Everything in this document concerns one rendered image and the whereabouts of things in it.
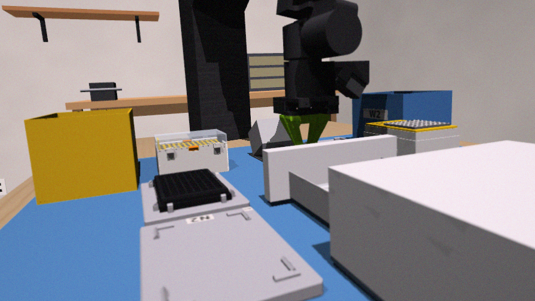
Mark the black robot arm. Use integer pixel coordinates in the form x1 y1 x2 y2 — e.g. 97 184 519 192
276 0 370 99

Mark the blue bin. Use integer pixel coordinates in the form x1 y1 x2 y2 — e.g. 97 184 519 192
352 90 453 139

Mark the blue bench mat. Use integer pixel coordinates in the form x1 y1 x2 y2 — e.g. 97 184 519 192
0 146 377 301

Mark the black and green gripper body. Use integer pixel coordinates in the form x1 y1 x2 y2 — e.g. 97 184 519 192
273 58 339 116

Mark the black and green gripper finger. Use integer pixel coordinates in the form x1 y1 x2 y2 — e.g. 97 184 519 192
285 113 330 145
279 115 316 146

